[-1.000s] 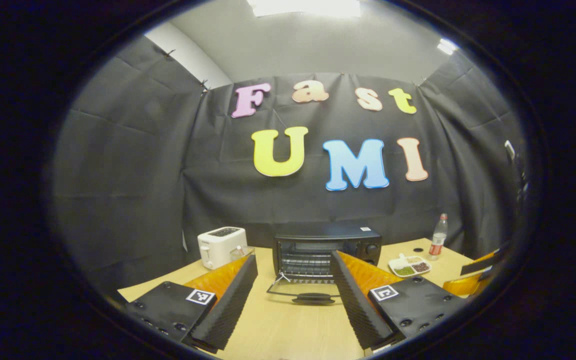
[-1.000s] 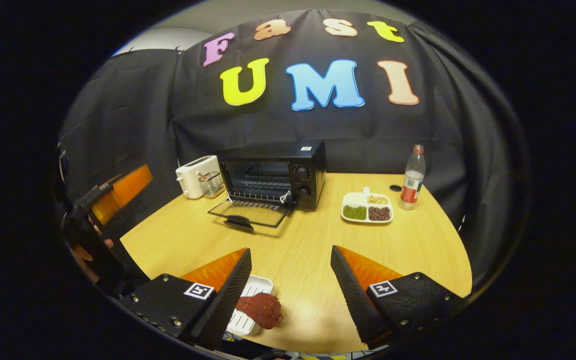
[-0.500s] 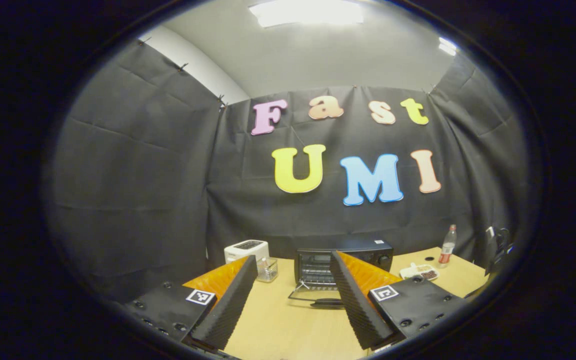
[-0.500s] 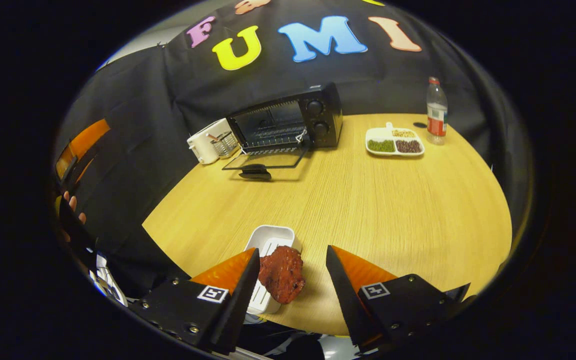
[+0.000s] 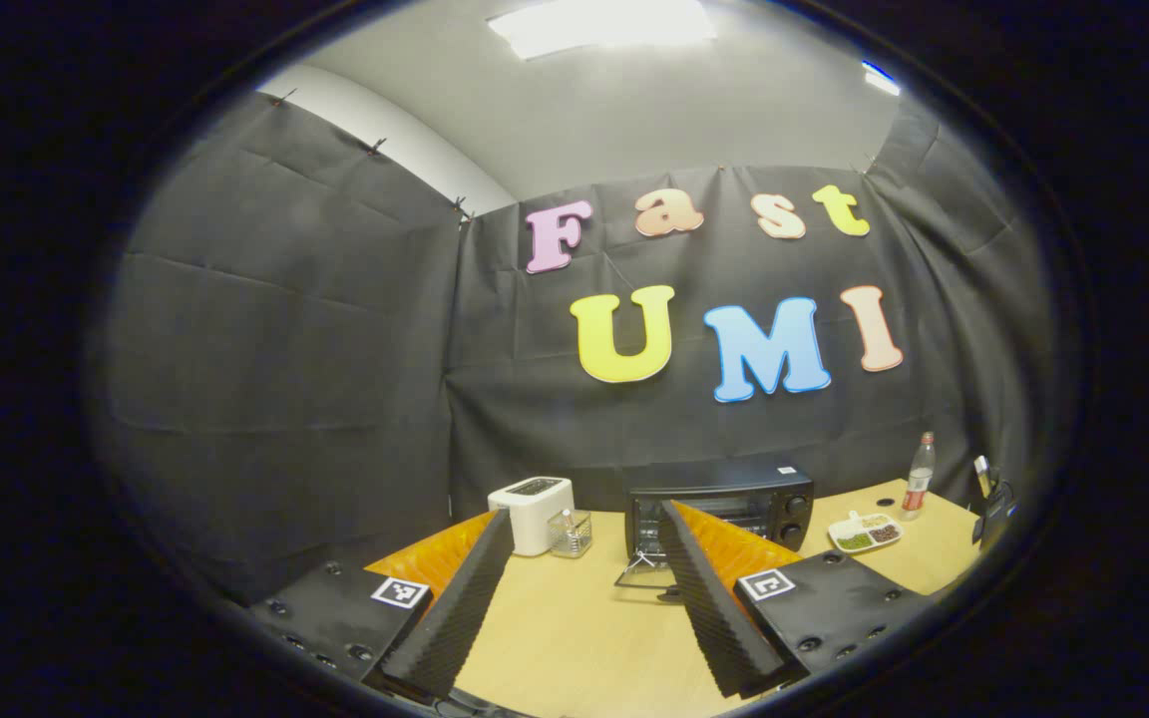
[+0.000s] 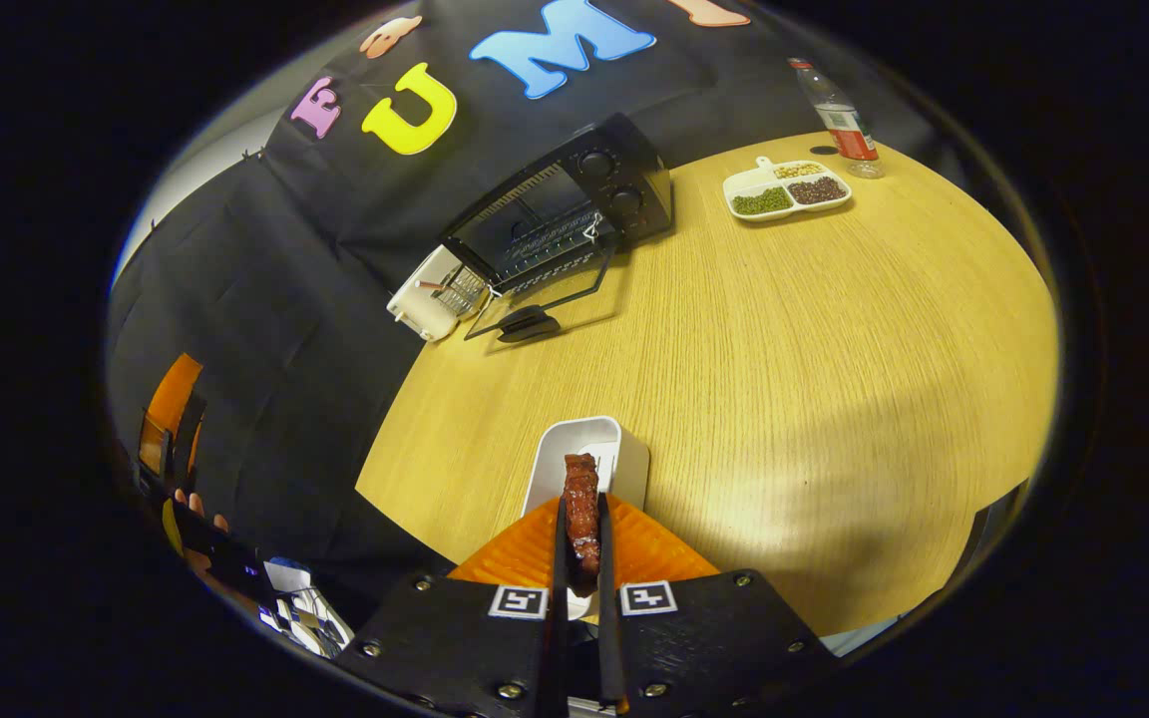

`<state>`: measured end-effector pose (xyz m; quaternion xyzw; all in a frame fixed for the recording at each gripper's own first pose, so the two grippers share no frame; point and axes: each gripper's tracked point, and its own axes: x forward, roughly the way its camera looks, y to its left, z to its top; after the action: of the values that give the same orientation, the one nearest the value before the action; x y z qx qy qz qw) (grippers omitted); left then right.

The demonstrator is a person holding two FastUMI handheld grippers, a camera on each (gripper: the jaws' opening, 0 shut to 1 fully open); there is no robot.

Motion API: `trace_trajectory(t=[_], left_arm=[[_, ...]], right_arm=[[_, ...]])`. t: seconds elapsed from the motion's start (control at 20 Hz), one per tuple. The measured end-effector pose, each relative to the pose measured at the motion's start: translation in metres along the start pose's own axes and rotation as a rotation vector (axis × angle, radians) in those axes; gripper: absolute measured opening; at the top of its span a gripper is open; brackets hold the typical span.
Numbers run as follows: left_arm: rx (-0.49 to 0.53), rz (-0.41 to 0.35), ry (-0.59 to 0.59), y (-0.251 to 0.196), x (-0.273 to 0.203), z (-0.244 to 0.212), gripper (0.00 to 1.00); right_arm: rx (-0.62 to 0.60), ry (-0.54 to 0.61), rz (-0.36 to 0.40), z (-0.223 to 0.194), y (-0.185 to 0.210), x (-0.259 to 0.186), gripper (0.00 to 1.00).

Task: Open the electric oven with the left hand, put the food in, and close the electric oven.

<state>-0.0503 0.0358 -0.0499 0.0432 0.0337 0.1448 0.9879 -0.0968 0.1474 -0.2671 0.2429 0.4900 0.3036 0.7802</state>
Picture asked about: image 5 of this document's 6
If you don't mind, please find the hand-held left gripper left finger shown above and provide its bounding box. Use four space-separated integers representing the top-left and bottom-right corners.
247 509 516 701

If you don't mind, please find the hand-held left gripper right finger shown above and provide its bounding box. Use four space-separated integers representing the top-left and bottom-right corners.
658 499 938 699

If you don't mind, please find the black electric oven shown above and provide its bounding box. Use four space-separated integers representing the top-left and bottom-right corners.
614 461 816 604

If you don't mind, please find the white divided bean plate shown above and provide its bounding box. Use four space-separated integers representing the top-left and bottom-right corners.
827 511 905 555

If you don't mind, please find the clear plastic water bottle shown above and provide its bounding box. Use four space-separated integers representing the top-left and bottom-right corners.
900 432 937 522

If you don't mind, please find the white toaster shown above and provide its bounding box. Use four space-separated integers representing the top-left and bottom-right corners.
488 476 575 557

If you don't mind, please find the small clear glass container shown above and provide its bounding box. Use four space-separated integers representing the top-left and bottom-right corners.
548 509 593 559

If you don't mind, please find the black backdrop cloth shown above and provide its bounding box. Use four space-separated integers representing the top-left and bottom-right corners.
86 90 1059 604

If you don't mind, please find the large ceiling light panel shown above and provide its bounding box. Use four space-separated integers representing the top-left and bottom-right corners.
487 0 720 61

